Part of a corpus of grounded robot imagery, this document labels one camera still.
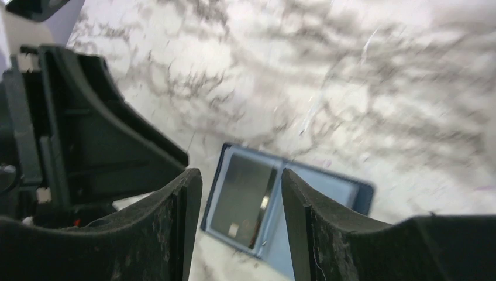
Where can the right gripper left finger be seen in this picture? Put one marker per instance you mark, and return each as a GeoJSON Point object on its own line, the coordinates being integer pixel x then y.
{"type": "Point", "coordinates": [152, 239]}

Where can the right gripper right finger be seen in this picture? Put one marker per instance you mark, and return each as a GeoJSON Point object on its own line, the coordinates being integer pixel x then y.
{"type": "Point", "coordinates": [329, 241]}

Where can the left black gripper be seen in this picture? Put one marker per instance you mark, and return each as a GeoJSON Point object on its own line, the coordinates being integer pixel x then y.
{"type": "Point", "coordinates": [65, 125]}

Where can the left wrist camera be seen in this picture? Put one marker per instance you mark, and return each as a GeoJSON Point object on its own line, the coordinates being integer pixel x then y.
{"type": "Point", "coordinates": [35, 10]}

